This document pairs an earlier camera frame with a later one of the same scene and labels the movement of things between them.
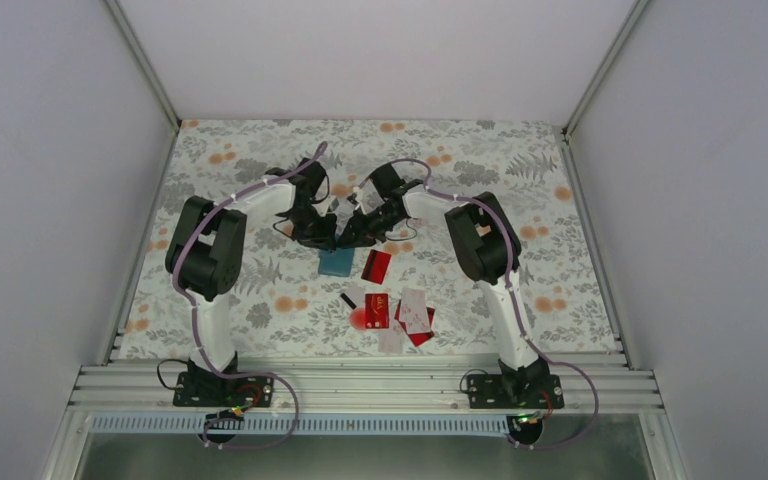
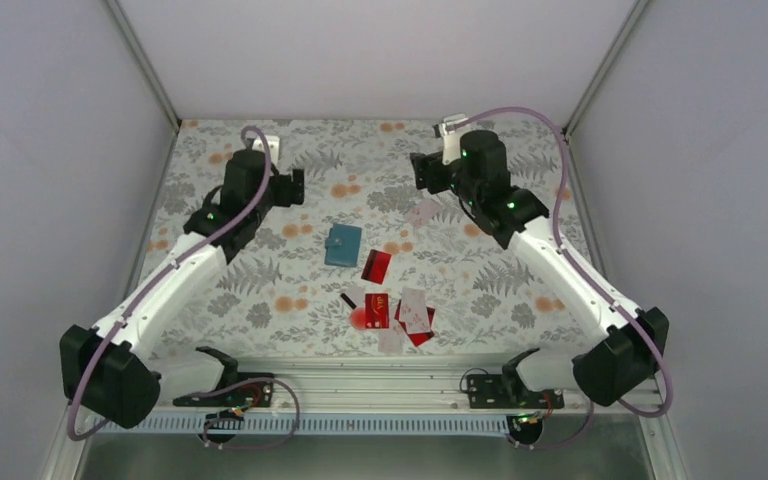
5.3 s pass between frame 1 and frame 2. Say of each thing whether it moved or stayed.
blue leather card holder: moved
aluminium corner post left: stayed
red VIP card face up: stayed
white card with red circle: stayed
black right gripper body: moved
